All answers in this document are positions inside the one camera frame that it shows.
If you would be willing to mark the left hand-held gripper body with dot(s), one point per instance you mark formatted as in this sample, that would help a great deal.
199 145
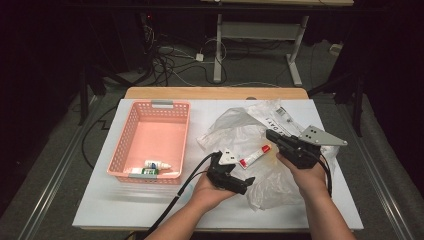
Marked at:
221 175

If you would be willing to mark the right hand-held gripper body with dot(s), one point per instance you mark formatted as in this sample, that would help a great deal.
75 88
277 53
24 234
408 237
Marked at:
300 151

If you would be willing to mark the red and white tube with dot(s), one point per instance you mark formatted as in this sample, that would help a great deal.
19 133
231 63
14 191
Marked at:
253 158

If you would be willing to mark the clear printed plastic bag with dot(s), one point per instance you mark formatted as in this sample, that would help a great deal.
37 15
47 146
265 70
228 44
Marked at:
233 133

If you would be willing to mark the pink perforated plastic basket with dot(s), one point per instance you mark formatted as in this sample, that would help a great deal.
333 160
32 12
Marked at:
156 140

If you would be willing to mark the person's left hand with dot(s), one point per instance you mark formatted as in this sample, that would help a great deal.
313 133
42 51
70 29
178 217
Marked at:
206 195

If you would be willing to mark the person's right hand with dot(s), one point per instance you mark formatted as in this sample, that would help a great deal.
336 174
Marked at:
311 180

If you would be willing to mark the white dropper bottle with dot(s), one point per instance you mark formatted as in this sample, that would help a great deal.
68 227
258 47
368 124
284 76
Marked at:
155 164

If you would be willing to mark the green and white box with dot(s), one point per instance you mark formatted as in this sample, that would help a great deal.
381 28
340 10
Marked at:
148 171

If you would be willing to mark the black metal stand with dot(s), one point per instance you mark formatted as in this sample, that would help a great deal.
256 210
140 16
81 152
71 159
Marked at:
82 100
358 106

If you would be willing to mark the white-legged desk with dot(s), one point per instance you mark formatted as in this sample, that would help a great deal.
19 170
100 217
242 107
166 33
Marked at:
217 50

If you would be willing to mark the white power strip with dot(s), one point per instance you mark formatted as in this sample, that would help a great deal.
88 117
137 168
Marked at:
336 49

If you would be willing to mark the white power adapter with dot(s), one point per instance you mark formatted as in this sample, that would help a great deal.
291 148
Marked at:
199 57

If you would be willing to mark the white table cover board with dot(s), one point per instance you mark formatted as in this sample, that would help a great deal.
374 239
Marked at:
100 206

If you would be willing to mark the black device with red light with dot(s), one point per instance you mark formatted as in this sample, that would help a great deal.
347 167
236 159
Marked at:
146 23

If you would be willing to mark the aluminium floor rail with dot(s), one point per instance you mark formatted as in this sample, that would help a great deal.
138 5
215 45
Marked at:
383 196
50 190

